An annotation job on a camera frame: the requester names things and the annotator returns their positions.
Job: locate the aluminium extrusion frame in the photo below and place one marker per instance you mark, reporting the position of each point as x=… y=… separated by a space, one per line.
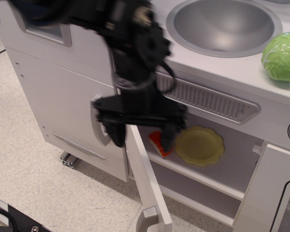
x=69 y=160

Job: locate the white oven door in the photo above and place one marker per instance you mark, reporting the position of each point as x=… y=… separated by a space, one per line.
x=268 y=195

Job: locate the grey cabinet door handle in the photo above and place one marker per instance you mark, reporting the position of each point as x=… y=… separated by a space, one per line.
x=147 y=218

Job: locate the green toy cabbage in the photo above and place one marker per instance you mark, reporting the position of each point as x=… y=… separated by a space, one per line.
x=276 y=58

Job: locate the white toy kitchen cabinet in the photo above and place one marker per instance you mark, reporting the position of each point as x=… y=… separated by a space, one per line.
x=88 y=199

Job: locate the silver sink bowl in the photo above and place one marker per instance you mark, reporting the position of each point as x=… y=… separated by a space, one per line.
x=223 y=28

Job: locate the yellow toy plate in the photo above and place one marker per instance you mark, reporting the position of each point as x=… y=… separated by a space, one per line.
x=200 y=146

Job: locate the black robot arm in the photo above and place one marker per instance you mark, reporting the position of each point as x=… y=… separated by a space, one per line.
x=137 y=47

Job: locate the orange toy salmon sushi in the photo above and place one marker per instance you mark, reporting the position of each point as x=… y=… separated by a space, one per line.
x=154 y=139

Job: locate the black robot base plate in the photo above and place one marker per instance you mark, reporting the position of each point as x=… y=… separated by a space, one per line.
x=19 y=222

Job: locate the silver fridge emblem trim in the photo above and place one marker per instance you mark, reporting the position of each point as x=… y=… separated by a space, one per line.
x=79 y=147

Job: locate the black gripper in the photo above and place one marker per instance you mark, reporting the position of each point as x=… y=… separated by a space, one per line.
x=147 y=107

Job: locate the white cabinet door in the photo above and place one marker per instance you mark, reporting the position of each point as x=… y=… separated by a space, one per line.
x=145 y=179

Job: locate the grey fridge door handle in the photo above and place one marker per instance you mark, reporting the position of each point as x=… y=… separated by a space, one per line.
x=98 y=129

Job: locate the grey recessed dispenser panel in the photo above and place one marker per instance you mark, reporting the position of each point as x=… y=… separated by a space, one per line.
x=53 y=36

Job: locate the grey vent grille panel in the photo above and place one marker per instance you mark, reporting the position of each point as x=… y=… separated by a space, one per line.
x=226 y=106

